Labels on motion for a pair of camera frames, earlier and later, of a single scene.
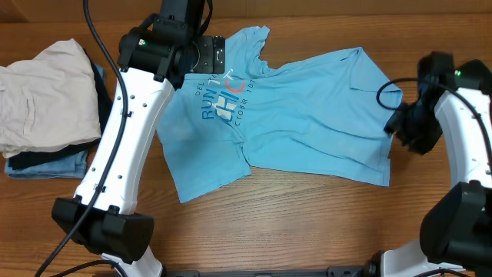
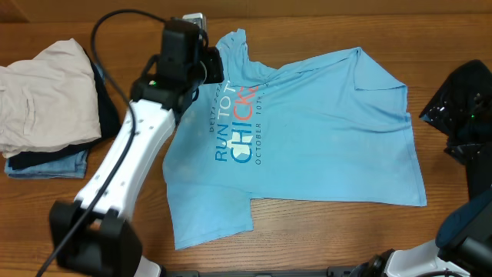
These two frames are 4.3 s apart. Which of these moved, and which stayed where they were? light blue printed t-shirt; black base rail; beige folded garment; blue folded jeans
Moved: light blue printed t-shirt
Stayed: beige folded garment; blue folded jeans; black base rail
